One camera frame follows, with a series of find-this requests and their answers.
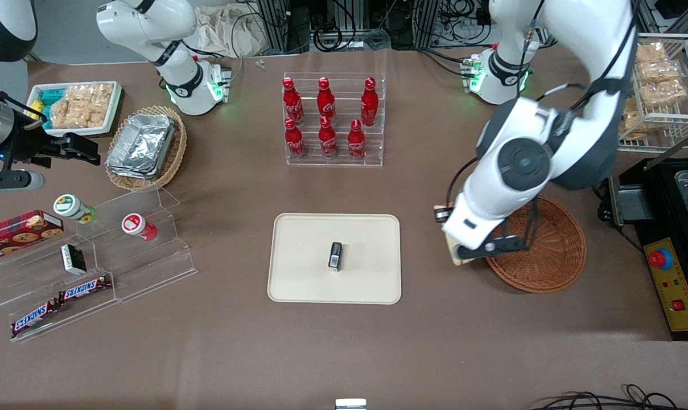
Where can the clear acrylic step display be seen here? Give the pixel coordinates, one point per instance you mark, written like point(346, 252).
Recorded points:
point(150, 267)

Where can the black appliance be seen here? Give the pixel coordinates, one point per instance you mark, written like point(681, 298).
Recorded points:
point(656, 193)

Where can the black and white small box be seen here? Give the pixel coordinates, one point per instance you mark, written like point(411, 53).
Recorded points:
point(73, 259)

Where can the aluminium profile frame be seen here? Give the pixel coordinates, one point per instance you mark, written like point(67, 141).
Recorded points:
point(426, 23)
point(275, 28)
point(662, 17)

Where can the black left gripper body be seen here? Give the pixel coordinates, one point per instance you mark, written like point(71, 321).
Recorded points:
point(441, 214)

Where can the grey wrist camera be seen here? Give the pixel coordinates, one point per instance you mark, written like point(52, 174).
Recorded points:
point(19, 181)
point(480, 249)

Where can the light oval wicker basket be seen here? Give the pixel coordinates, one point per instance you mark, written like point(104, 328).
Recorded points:
point(173, 162)

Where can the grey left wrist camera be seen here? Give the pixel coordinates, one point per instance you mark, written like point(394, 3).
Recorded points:
point(480, 249)

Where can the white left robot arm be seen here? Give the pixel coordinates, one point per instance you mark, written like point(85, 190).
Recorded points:
point(594, 57)

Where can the white object with black edge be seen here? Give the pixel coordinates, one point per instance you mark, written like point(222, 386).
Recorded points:
point(350, 405)

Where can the yellow emergency stop box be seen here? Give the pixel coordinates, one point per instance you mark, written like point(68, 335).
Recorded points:
point(676, 296)

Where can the stacked aluminium foil containers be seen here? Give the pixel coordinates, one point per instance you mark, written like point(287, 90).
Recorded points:
point(141, 145)

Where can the beige plastic tray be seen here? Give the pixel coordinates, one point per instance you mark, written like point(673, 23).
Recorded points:
point(304, 267)

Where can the clear acrylic bottle rack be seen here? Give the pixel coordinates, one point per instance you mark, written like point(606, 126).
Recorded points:
point(378, 149)

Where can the rice cracker bag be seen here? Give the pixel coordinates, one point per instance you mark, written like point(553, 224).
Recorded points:
point(631, 117)
point(659, 74)

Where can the yellow snack packet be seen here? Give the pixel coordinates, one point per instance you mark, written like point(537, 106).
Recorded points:
point(34, 110)

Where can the grey metal box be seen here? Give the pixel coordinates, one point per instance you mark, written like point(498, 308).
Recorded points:
point(625, 202)

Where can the Snickers chocolate bar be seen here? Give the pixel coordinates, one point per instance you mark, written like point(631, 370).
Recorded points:
point(85, 288)
point(33, 317)

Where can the white rectangular tray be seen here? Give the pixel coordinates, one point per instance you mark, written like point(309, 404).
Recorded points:
point(65, 132)

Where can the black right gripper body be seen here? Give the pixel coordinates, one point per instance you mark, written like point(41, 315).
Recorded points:
point(29, 143)

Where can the red cookie box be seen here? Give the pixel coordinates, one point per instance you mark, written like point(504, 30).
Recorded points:
point(13, 233)

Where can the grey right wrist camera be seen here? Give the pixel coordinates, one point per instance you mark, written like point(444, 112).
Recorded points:
point(19, 181)

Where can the red cola bottle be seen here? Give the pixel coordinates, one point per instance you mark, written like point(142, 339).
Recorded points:
point(292, 105)
point(294, 142)
point(328, 141)
point(356, 143)
point(326, 105)
point(369, 105)

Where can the teal snack packets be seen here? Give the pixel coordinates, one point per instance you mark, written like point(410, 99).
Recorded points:
point(49, 97)

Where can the red lid cup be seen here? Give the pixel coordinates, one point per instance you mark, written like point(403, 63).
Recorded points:
point(133, 224)

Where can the beige cloth bag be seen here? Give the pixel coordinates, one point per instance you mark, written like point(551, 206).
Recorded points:
point(230, 34)

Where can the green sunflower lid cup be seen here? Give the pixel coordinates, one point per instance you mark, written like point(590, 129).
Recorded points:
point(68, 205)

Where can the rice cracker bags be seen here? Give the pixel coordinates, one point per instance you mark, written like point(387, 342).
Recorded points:
point(79, 105)

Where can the round brown wicker basket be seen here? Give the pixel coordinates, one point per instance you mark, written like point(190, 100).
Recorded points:
point(554, 256)

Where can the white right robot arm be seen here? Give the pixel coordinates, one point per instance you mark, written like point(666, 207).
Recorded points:
point(173, 74)

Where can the triangular sandwich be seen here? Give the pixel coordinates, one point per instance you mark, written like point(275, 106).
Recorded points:
point(457, 258)

